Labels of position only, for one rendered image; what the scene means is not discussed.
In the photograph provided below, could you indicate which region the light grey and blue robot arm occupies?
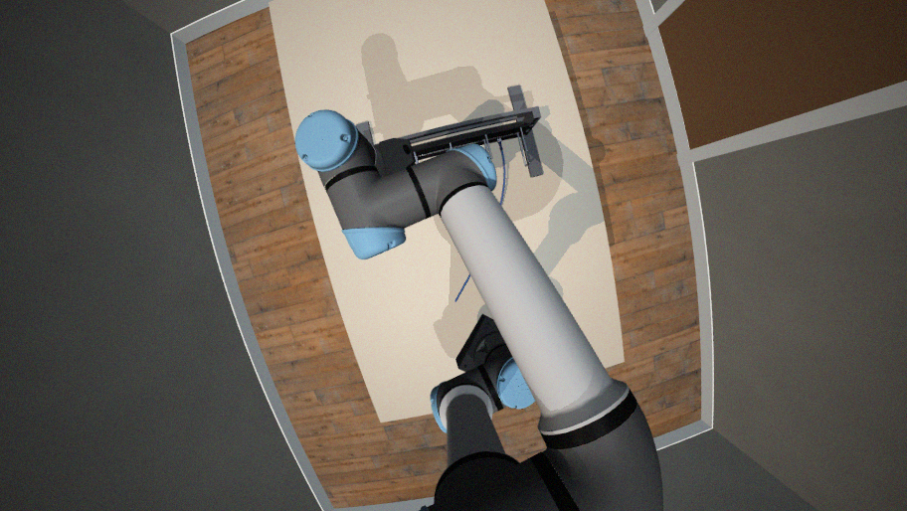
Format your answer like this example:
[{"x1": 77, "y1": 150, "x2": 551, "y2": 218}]
[{"x1": 295, "y1": 109, "x2": 663, "y2": 511}]

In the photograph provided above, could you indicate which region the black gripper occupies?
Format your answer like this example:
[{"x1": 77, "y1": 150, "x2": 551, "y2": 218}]
[{"x1": 372, "y1": 138, "x2": 416, "y2": 177}]

